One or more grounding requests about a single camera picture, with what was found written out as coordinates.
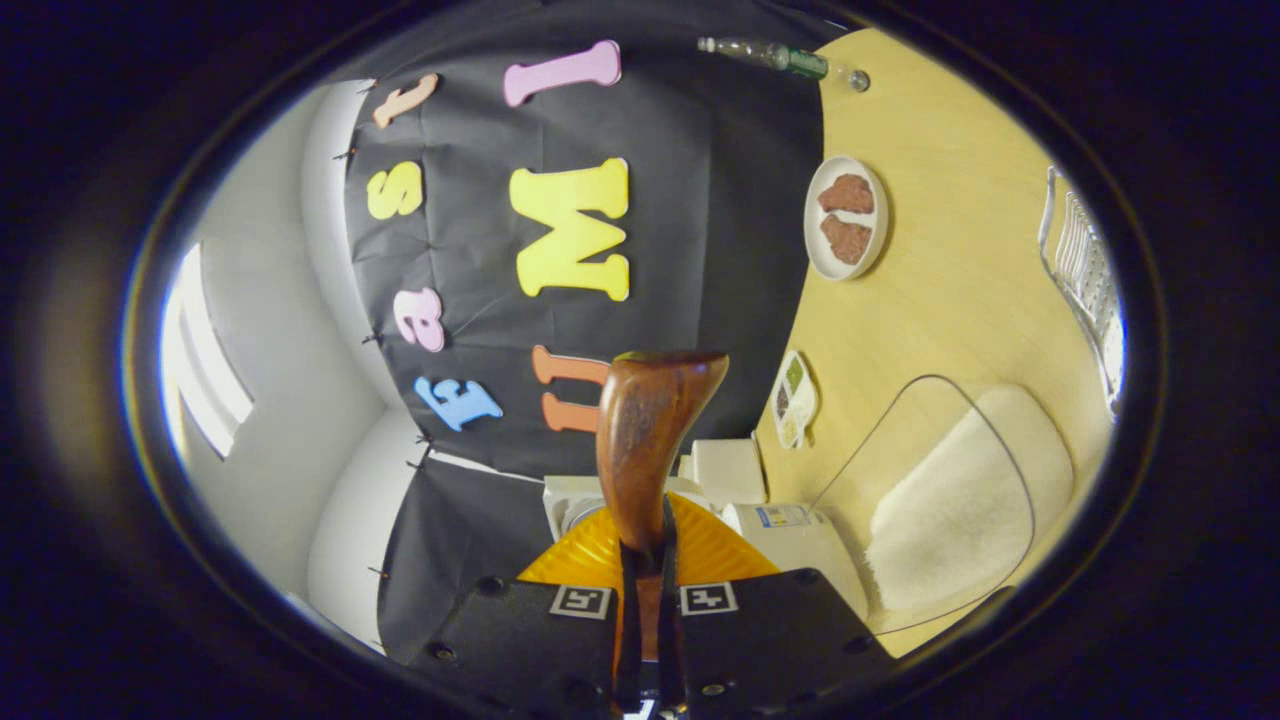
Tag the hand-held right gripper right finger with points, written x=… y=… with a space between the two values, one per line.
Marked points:
x=672 y=640

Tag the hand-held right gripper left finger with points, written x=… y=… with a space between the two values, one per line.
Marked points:
x=627 y=640

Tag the white rice cooker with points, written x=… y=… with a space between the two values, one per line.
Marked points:
x=810 y=555

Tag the brown wooden spoon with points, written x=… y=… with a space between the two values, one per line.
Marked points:
x=650 y=440

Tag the white toaster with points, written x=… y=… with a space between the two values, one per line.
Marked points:
x=727 y=470

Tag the small white divided dish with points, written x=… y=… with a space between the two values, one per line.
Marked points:
x=795 y=400

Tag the white round plate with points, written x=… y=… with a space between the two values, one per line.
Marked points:
x=815 y=245

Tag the brown meat piece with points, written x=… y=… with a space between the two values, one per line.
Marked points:
x=848 y=193
x=847 y=240

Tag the black backdrop cloth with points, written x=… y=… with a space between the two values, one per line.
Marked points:
x=700 y=200

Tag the ceiling light panel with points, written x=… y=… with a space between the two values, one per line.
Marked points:
x=205 y=360

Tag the clear green label water bottle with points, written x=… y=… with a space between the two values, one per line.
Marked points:
x=790 y=60

